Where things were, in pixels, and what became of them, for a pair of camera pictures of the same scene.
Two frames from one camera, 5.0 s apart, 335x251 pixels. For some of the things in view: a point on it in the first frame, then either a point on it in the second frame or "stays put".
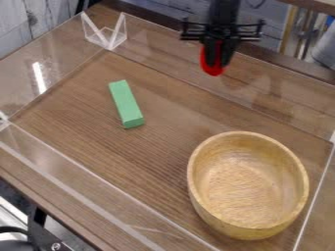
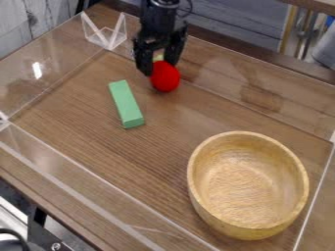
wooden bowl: (248, 183) stays put
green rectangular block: (130, 114) stays put
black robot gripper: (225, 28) → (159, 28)
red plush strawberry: (218, 69) → (166, 76)
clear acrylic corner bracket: (106, 37) stays put
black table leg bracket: (41, 239) stays put
